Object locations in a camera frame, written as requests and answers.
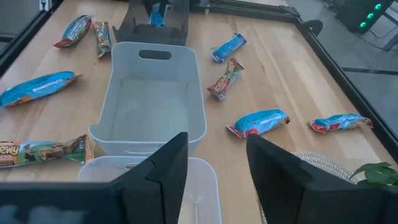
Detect round woven mat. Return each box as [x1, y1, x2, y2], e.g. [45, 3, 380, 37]
[257, 151, 361, 224]

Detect dark grey plastic bin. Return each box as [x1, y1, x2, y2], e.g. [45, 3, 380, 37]
[112, 0, 190, 47]

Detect small blue crispy treat bar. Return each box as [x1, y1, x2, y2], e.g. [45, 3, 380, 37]
[148, 2, 169, 27]
[211, 33, 248, 63]

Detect red yellow granola bar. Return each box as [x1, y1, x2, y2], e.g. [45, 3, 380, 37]
[207, 57, 245, 101]

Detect green brown chewy granola bar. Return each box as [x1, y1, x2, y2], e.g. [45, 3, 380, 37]
[93, 21, 113, 59]

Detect clear plastic bin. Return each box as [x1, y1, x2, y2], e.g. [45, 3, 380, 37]
[76, 155, 223, 224]

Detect black table frame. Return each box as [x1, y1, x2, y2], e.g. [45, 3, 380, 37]
[0, 0, 398, 162]

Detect Chewy-print granola bar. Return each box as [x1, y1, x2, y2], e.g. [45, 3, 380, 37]
[0, 134, 95, 170]

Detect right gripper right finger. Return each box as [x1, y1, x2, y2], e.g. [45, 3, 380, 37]
[246, 134, 388, 224]

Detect black computer tower green lights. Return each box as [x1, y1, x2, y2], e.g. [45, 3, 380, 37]
[334, 0, 394, 35]

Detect white plastic bin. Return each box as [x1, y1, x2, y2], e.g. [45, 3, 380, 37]
[89, 41, 208, 156]

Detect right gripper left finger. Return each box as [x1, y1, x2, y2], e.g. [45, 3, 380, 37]
[112, 132, 190, 224]

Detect blue granola bar orange end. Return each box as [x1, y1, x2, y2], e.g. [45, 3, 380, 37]
[0, 71, 80, 108]

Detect green leafy plant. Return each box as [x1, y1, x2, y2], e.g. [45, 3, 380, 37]
[349, 161, 398, 187]

